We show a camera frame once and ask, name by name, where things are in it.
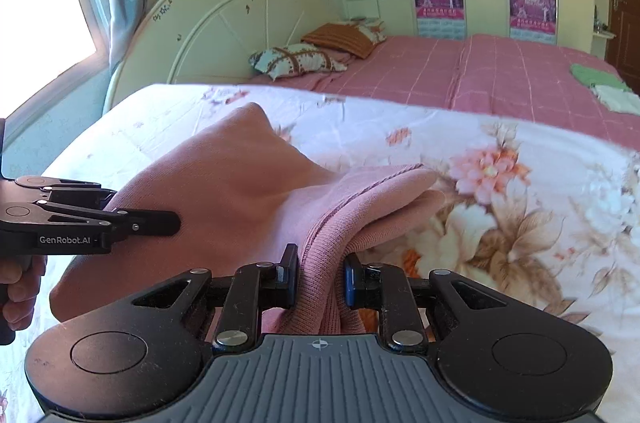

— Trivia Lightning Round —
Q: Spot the pink knit sweater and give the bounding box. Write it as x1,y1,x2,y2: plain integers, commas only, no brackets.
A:
49,102,446,336

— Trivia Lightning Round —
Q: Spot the white printed pillow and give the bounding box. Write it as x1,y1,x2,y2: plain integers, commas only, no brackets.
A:
345,17,388,44

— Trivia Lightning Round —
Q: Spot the white folded cloth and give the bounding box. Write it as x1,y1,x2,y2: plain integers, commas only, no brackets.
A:
590,84,640,115

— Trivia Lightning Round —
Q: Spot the white floral bed sheet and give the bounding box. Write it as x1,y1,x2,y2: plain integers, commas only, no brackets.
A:
0,83,640,423

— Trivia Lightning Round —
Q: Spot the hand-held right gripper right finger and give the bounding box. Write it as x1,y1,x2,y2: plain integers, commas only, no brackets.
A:
342,252,507,351

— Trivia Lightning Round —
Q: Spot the green folded cloth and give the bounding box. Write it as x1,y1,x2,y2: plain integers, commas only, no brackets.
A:
570,63,633,94

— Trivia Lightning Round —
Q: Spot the blue floral pillow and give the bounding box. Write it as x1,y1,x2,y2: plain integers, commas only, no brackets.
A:
248,43,348,81

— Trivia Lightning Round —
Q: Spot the orange striped pillow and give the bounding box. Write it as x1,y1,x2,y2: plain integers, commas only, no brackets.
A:
301,22,376,59

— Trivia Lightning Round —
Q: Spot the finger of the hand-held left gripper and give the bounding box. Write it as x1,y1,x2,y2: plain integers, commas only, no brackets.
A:
35,199,182,238
42,180,120,206

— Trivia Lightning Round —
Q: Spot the cream round headboard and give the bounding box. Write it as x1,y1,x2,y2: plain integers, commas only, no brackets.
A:
102,0,346,116

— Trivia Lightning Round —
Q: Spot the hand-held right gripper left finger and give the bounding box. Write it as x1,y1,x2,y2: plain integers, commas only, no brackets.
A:
132,243,301,350

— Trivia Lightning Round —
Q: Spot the person's left hand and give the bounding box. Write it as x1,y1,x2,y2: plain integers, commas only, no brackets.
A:
0,253,49,332

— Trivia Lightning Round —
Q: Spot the pink checked bed sheet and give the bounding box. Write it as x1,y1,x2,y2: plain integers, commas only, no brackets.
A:
250,34,640,129

